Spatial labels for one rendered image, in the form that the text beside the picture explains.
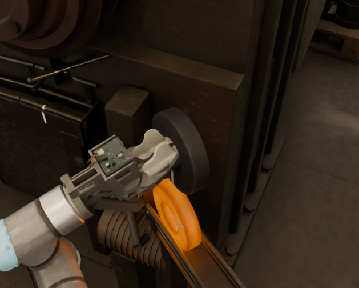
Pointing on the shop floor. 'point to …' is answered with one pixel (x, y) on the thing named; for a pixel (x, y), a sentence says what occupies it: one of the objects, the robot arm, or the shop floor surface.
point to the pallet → (345, 30)
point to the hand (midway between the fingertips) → (179, 144)
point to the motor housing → (116, 233)
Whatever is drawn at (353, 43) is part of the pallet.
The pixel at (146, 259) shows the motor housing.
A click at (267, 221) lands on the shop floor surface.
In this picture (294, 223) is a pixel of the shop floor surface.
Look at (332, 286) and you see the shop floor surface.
